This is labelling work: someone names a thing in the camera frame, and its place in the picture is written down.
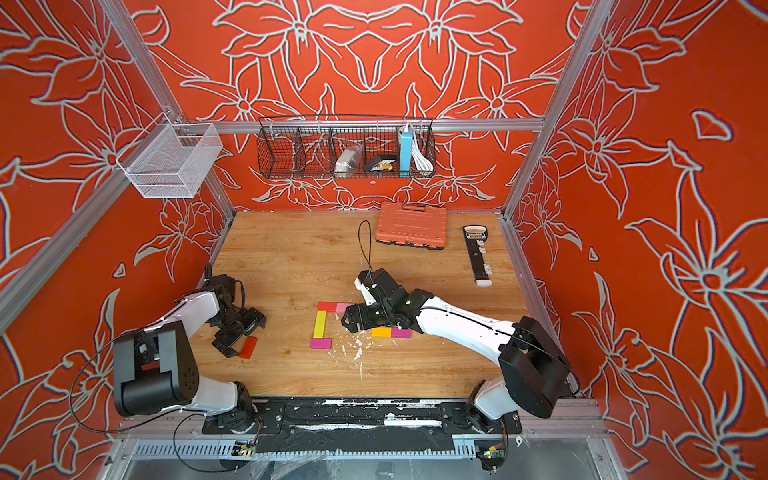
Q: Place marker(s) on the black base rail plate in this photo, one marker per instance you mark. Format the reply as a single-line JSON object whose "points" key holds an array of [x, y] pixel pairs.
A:
{"points": [[371, 427]]}

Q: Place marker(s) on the white wire basket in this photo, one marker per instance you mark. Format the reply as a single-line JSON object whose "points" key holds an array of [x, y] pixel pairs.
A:
{"points": [[172, 161]]}

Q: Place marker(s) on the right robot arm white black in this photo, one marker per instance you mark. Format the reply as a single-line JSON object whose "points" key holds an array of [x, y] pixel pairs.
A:
{"points": [[533, 367]]}

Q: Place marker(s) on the black box in basket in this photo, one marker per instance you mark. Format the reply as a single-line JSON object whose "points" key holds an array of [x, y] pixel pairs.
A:
{"points": [[382, 163]]}

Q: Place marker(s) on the light blue box in basket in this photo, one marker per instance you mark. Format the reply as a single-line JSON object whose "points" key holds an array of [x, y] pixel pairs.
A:
{"points": [[405, 152]]}

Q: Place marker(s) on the black wire wall basket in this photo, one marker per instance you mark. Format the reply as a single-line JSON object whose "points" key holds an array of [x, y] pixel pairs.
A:
{"points": [[346, 147]]}

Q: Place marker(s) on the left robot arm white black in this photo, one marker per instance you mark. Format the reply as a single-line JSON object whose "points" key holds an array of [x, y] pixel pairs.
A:
{"points": [[155, 369]]}

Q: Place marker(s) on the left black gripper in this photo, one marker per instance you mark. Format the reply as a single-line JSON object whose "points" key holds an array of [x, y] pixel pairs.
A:
{"points": [[251, 319]]}

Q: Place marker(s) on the red plastic tool case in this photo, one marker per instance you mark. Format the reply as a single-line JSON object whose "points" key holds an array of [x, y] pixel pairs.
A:
{"points": [[415, 226]]}

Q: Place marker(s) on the orange yellow block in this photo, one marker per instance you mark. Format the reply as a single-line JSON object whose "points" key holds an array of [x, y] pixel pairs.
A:
{"points": [[381, 332]]}

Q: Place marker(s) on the pink block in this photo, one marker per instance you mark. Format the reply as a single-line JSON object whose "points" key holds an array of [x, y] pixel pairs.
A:
{"points": [[342, 307]]}

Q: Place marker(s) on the black strip tool with white end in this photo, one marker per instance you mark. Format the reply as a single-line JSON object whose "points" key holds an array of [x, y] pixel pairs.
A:
{"points": [[475, 237]]}

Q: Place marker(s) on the magenta block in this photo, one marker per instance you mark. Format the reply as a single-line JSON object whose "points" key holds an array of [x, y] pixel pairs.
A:
{"points": [[401, 333], [321, 344]]}

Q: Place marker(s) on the red long block front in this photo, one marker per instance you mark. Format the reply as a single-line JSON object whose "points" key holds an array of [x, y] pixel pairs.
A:
{"points": [[327, 307]]}

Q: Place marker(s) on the magenta block front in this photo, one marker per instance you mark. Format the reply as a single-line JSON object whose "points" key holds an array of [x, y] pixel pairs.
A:
{"points": [[321, 344]]}

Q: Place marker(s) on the yellow long block front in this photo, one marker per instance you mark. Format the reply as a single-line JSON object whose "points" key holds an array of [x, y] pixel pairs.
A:
{"points": [[320, 324]]}

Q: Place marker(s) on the silver bag in basket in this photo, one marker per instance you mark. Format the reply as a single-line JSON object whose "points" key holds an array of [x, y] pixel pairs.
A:
{"points": [[348, 162]]}

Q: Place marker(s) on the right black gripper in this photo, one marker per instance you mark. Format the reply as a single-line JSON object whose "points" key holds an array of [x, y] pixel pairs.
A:
{"points": [[362, 310]]}

